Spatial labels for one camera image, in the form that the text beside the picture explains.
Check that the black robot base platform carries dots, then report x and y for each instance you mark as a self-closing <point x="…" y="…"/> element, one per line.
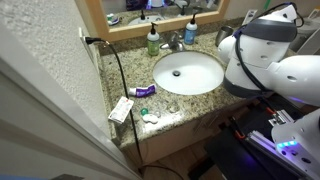
<point x="240" y="150"/>

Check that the purple toothpaste tube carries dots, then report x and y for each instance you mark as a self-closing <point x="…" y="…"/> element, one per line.
<point x="142" y="91"/>

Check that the green and white lens case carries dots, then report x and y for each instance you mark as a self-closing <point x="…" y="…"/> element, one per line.
<point x="149" y="117"/>

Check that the white sink basin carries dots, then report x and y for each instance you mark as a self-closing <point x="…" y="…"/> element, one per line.
<point x="188" y="73"/>

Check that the white and red packet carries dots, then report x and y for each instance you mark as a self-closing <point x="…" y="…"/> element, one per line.
<point x="120" y="110"/>

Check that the wooden vanity cabinet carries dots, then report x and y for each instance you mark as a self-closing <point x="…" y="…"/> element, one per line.
<point x="173" y="133"/>

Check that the green soap pump bottle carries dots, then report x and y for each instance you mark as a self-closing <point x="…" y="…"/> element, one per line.
<point x="153" y="43"/>

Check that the chrome faucet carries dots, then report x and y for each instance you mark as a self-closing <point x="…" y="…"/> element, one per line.
<point x="174" y="42"/>

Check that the blue soap pump bottle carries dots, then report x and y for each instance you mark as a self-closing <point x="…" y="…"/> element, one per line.
<point x="190" y="33"/>

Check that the white door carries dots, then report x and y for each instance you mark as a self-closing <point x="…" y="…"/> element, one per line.
<point x="43" y="126"/>

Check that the white wall outlet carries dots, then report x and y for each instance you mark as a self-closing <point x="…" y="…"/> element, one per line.
<point x="84" y="45"/>

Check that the mirror with wooden frame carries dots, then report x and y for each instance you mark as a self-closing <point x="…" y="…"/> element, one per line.
<point x="100" y="20"/>

